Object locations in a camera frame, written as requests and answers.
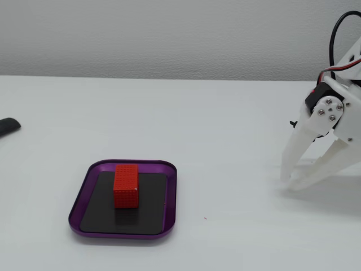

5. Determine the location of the black rounded object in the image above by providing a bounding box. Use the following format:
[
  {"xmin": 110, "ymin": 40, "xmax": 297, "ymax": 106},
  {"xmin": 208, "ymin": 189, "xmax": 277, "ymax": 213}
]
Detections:
[{"xmin": 0, "ymin": 117, "xmax": 21, "ymax": 139}]

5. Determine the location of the red dotted block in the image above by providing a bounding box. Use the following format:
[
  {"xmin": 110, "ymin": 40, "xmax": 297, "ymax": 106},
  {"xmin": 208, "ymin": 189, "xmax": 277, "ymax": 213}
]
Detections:
[{"xmin": 113, "ymin": 164, "xmax": 139, "ymax": 209}]

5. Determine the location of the white movable gripper finger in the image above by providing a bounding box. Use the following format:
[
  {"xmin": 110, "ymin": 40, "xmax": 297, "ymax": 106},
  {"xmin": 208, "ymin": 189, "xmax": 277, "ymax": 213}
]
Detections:
[{"xmin": 280, "ymin": 95, "xmax": 345, "ymax": 181}]

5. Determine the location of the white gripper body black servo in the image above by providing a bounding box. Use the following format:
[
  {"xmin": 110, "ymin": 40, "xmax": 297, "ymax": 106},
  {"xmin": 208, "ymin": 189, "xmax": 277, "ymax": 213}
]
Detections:
[{"xmin": 304, "ymin": 75, "xmax": 361, "ymax": 146}]

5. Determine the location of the black cable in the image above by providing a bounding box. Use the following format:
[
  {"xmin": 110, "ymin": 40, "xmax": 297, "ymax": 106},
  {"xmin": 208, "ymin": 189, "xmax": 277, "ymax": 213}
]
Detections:
[{"xmin": 330, "ymin": 10, "xmax": 361, "ymax": 80}]

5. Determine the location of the white fixed gripper finger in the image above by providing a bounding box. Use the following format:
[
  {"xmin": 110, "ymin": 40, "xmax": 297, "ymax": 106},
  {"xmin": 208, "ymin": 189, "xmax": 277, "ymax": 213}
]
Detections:
[{"xmin": 287, "ymin": 137, "xmax": 361, "ymax": 192}]

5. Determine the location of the red white black servo wire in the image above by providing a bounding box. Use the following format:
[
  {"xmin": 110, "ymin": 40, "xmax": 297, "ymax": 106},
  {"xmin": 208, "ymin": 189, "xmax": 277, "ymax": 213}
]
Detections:
[{"xmin": 318, "ymin": 58, "xmax": 361, "ymax": 83}]

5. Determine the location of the purple metal tray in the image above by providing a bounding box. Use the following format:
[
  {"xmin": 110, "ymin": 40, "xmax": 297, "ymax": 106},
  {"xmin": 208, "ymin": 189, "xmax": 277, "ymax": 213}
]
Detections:
[{"xmin": 68, "ymin": 159, "xmax": 178, "ymax": 240}]

